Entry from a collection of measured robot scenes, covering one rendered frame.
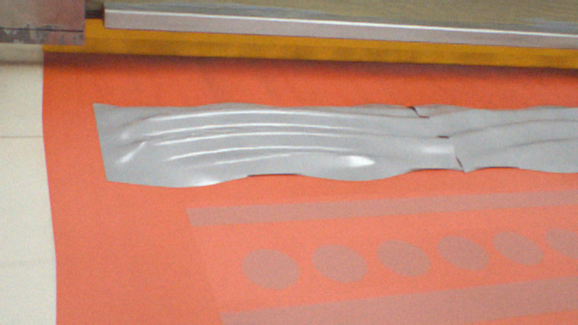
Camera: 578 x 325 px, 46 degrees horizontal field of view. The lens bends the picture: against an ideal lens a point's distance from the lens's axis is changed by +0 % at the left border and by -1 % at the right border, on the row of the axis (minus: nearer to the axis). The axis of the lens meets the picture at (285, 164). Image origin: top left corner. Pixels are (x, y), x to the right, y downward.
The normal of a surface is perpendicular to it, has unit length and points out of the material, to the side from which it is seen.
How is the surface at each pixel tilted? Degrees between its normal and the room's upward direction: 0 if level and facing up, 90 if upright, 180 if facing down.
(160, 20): 56
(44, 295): 32
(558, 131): 2
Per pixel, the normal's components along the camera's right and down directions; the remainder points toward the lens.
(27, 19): 0.30, 0.55
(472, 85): 0.17, -0.84
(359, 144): 0.22, -0.40
